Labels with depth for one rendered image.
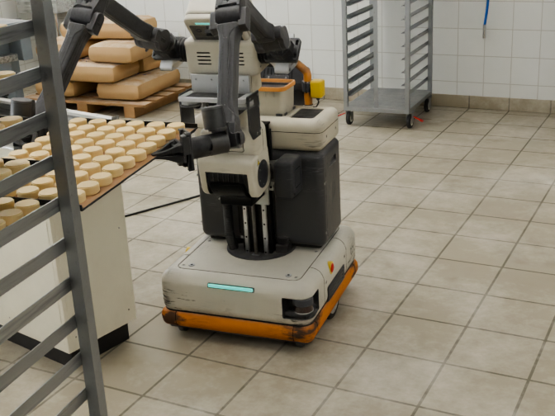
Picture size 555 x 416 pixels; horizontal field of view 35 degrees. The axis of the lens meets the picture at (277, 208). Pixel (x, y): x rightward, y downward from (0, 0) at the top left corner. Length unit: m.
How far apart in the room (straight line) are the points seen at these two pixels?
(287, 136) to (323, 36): 3.82
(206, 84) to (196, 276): 0.74
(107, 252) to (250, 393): 0.75
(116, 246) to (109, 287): 0.16
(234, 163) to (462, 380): 1.10
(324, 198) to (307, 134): 0.27
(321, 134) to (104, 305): 1.04
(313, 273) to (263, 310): 0.23
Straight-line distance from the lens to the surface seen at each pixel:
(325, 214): 3.40
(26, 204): 1.84
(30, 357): 1.82
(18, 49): 3.80
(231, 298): 3.28
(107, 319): 3.36
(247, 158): 3.09
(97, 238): 3.23
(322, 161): 3.32
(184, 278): 3.34
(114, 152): 2.23
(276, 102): 3.35
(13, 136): 1.71
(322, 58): 7.13
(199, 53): 3.08
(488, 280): 3.89
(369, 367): 3.20
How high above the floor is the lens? 1.64
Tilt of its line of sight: 20 degrees down
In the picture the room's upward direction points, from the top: 3 degrees counter-clockwise
